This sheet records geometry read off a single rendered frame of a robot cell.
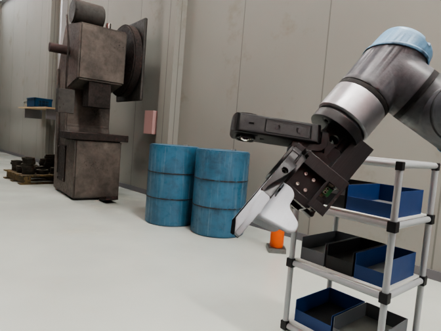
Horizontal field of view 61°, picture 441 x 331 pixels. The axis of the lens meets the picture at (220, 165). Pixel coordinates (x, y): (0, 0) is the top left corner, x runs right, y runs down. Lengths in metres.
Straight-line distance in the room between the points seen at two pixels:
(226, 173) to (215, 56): 1.98
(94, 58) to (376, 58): 5.26
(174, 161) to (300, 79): 1.65
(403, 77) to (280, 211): 0.23
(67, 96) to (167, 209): 2.25
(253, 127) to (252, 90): 4.20
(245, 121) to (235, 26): 4.63
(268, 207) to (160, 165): 3.79
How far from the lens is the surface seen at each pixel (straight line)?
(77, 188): 5.56
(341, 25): 4.16
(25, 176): 6.95
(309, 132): 0.48
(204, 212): 3.91
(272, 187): 0.42
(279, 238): 3.62
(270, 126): 0.47
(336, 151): 0.50
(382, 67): 0.52
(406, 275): 1.95
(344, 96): 0.50
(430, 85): 0.53
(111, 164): 5.66
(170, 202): 4.20
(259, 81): 4.62
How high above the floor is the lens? 1.04
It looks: 4 degrees down
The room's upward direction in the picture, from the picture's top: 5 degrees clockwise
